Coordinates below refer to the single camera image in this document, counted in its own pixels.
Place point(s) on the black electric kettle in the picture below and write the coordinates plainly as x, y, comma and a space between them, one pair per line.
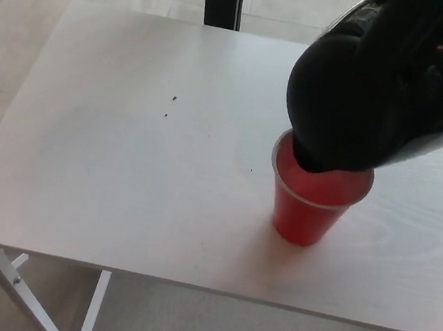
325, 89

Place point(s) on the red plastic cup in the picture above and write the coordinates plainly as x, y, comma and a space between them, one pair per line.
304, 221

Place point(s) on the white metal table leg frame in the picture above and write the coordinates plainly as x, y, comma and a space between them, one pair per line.
3, 273

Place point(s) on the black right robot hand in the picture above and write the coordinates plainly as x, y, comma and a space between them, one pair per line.
421, 73

